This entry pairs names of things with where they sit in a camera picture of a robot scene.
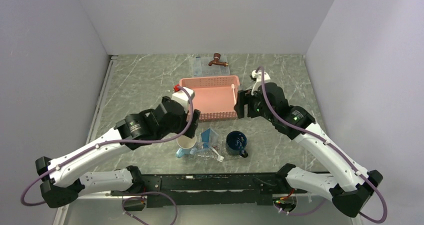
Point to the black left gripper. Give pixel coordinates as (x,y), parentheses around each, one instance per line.
(184,126)

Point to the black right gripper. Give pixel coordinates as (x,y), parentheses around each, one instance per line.
(244,96)

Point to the light blue white mug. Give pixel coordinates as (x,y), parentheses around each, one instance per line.
(186,146)

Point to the blue toothpaste tube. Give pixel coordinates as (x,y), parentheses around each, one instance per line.
(206,138)

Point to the grey blue toothbrush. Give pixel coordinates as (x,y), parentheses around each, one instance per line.
(200,147)

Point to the dark blue mug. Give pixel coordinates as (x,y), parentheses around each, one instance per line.
(236,143)

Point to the clear textured acrylic tray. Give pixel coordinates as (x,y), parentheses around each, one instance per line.
(224,153)

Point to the white red-capped toothpaste tube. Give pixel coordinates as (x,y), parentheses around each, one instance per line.
(214,138)

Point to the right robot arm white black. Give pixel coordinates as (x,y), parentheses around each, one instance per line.
(348,185)

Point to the pink plastic basket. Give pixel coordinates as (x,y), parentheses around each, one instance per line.
(213,96)

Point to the copper faucet tap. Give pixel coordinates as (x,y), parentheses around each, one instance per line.
(217,61)

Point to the clear plastic box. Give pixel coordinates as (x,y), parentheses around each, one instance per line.
(200,67)

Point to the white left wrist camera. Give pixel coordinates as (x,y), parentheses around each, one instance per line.
(180,97)

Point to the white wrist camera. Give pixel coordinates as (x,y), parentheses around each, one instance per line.
(180,97)
(259,77)

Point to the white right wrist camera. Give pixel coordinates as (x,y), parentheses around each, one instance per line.
(259,77)

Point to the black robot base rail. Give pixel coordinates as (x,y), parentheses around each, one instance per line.
(214,189)

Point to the aluminium side rail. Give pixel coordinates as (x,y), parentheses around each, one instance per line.
(61,212)

